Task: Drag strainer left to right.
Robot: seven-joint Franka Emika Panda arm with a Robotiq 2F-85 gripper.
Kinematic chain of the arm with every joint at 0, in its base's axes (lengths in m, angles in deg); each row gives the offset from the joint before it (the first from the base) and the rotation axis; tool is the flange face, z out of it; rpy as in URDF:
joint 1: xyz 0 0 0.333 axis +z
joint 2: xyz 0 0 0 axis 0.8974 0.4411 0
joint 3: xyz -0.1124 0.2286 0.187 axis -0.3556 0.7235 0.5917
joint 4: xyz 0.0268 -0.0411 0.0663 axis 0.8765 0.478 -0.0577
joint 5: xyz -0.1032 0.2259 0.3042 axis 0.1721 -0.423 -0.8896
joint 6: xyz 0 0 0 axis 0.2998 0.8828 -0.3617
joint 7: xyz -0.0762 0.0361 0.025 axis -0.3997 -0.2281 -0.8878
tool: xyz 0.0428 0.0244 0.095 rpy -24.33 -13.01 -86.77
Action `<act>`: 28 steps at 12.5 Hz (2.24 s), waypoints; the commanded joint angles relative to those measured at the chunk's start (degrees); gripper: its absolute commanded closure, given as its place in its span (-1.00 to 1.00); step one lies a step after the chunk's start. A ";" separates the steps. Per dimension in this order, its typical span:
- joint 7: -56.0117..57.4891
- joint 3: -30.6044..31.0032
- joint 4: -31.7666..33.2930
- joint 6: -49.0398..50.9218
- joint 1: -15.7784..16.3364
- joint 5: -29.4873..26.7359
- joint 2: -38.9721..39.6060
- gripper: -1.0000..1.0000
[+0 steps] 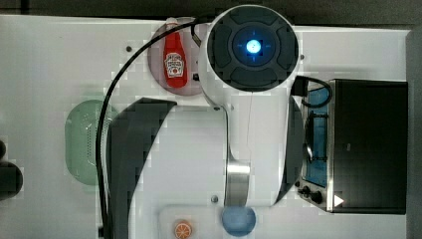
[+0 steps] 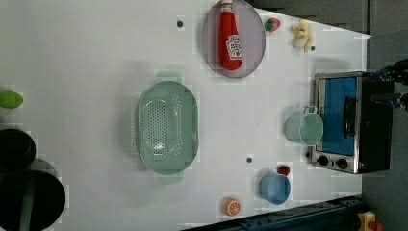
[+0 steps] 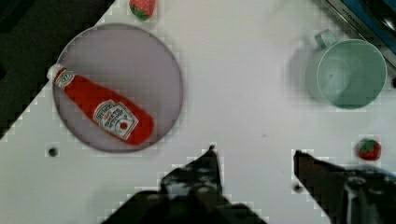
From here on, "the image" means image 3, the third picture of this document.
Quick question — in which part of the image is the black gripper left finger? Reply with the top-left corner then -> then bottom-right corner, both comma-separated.
102,146 -> 267,224

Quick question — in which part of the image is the red strawberry near mug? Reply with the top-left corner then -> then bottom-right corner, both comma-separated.
359,140 -> 382,161

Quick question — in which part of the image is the grey round plate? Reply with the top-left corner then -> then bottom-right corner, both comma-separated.
52,23 -> 184,152

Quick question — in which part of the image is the red toy strawberry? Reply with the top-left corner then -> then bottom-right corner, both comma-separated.
129,0 -> 157,21

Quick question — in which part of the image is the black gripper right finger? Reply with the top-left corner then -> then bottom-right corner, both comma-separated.
293,150 -> 396,224

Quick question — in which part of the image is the red ketchup bottle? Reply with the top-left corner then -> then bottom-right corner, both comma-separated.
47,63 -> 155,146

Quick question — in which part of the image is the green plastic mug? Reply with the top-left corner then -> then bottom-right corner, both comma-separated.
305,29 -> 388,109

